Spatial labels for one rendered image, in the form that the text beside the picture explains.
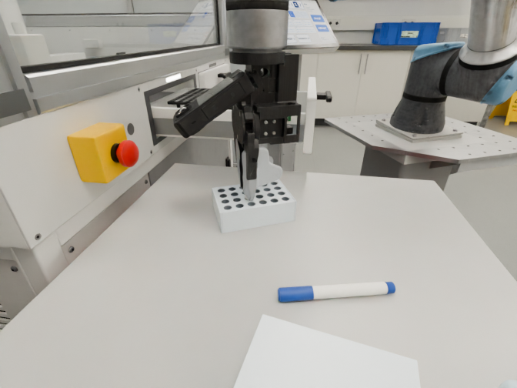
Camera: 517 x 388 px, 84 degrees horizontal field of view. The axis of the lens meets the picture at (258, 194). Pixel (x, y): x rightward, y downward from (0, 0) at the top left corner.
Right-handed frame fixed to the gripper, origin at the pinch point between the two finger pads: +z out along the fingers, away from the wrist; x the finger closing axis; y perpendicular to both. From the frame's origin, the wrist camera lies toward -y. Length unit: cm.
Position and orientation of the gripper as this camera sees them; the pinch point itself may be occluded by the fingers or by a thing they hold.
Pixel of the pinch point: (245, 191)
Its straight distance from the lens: 46.0
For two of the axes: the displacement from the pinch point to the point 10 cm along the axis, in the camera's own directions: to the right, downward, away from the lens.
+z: 0.0, 8.7, 4.9
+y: 9.6, -1.4, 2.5
